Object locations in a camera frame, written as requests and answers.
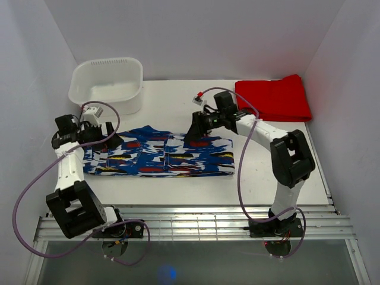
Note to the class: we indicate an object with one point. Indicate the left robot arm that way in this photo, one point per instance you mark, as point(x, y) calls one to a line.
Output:
point(73, 203)

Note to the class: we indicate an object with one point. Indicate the aluminium rail frame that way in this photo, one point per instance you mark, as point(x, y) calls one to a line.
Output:
point(202, 244)

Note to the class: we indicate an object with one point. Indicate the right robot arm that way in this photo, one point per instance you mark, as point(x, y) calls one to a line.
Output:
point(291, 159)

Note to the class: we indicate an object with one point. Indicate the white plastic basin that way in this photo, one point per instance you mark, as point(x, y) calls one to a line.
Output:
point(116, 81)

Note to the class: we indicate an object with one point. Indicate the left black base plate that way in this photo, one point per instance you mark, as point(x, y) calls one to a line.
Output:
point(130, 229)

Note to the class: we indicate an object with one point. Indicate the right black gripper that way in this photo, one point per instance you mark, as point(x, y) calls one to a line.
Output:
point(198, 127)

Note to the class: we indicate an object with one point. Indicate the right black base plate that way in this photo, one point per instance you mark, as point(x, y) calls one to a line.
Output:
point(291, 229)

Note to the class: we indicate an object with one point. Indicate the blue patterned trousers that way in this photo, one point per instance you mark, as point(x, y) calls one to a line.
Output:
point(147, 152)

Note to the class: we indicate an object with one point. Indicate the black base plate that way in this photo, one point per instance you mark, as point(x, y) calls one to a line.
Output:
point(291, 229)
point(130, 229)

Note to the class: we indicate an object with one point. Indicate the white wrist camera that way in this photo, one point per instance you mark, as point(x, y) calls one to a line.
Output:
point(92, 115)
point(198, 100)

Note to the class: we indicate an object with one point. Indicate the red folded trousers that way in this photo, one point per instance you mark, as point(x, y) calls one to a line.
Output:
point(281, 100)

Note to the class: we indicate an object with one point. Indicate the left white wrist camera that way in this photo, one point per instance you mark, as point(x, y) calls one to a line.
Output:
point(92, 115)

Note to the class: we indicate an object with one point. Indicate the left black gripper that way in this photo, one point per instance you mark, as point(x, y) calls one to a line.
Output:
point(113, 142)

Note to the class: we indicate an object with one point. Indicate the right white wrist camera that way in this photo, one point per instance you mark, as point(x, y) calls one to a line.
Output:
point(198, 100)

